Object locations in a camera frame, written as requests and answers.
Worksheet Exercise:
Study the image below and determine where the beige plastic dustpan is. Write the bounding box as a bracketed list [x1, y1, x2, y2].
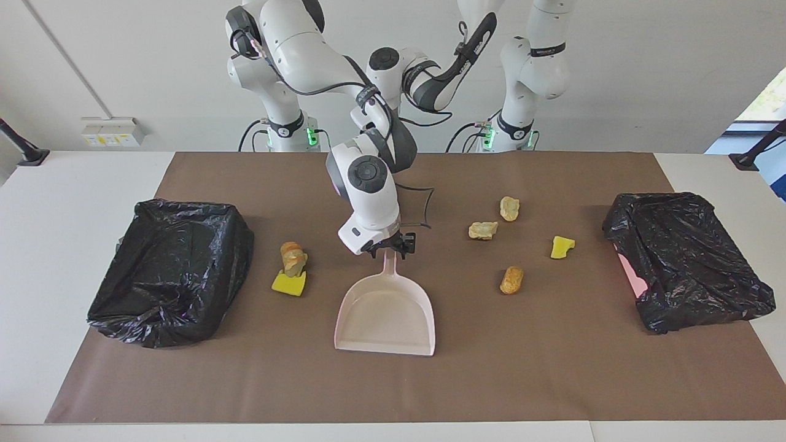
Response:
[333, 250, 437, 357]

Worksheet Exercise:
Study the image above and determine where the brown bread roll piece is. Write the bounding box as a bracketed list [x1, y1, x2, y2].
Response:
[280, 241, 309, 278]

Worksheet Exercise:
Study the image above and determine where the notched yellow sponge piece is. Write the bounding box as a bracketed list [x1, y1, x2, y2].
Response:
[271, 270, 307, 297]

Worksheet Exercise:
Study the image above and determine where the brown paper ball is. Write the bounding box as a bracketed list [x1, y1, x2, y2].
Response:
[499, 266, 525, 295]

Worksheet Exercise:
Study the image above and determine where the black bag lined bin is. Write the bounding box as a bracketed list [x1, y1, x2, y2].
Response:
[87, 198, 255, 349]

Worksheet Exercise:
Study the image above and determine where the pink bin with black liner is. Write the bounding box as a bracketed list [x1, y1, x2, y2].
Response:
[602, 192, 777, 335]

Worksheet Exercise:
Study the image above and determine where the brown paper table mat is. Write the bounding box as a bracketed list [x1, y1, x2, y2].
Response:
[45, 152, 786, 424]

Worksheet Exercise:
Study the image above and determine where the black clamp stand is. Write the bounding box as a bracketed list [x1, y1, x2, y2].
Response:
[729, 120, 786, 171]
[0, 118, 50, 167]

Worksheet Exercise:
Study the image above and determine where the window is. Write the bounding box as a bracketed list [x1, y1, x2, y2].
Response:
[734, 66, 786, 123]

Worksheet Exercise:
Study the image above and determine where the black base cable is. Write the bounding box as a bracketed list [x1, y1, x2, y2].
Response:
[445, 122, 492, 153]
[238, 118, 271, 152]

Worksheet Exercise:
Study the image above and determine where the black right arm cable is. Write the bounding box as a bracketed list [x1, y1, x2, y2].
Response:
[228, 12, 438, 233]

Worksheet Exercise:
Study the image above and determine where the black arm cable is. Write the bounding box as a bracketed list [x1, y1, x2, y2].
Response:
[228, 12, 438, 233]
[393, 21, 492, 128]

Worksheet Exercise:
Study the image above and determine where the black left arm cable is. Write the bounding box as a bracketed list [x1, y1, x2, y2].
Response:
[393, 21, 492, 128]

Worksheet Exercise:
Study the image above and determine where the white wall socket box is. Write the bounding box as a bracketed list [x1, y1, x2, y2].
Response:
[81, 117, 147, 149]

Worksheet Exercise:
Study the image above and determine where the white wall conduit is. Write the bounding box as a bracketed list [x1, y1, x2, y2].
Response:
[23, 0, 112, 118]

